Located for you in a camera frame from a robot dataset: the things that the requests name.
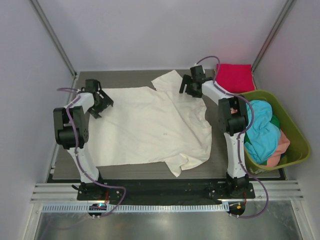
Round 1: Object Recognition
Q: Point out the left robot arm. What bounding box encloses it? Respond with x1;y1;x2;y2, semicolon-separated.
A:
53;79;114;200

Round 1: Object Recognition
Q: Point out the aluminium rail profile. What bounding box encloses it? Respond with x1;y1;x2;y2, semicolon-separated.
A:
30;180;304;203

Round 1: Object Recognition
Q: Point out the light blue t shirt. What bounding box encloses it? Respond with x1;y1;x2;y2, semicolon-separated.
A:
244;100;281;164

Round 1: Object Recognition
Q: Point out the green t shirt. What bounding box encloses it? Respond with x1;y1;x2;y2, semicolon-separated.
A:
244;114;280;154

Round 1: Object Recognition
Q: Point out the olive green plastic basket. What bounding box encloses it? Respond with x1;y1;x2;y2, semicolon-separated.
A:
242;90;311;175

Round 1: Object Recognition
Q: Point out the white slotted cable duct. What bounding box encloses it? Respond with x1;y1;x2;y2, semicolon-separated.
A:
42;202;229;213

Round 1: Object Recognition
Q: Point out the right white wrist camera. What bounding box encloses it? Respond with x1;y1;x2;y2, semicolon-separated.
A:
193;65;206;76

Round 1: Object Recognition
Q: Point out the aluminium frame post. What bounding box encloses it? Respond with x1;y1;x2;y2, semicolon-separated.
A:
29;0;77;79
251;0;297;73

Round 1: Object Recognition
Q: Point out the pink t shirt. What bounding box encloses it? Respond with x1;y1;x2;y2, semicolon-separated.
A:
231;107;291;166

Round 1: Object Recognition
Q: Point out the cream white t shirt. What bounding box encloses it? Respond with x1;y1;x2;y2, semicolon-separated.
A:
88;70;212;177

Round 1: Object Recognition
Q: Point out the right aluminium frame post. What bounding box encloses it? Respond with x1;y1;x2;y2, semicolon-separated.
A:
251;0;297;73

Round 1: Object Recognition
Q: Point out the folded red t shirt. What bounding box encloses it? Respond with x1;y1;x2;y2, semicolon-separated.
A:
214;63;256;94

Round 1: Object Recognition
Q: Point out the left aluminium frame post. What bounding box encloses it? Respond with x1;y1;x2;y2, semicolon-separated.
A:
29;0;77;79

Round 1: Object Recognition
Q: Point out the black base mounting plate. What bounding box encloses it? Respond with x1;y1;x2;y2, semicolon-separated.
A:
73;179;256;206

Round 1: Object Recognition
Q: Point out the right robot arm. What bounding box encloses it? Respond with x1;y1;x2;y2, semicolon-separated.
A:
179;65;249;198

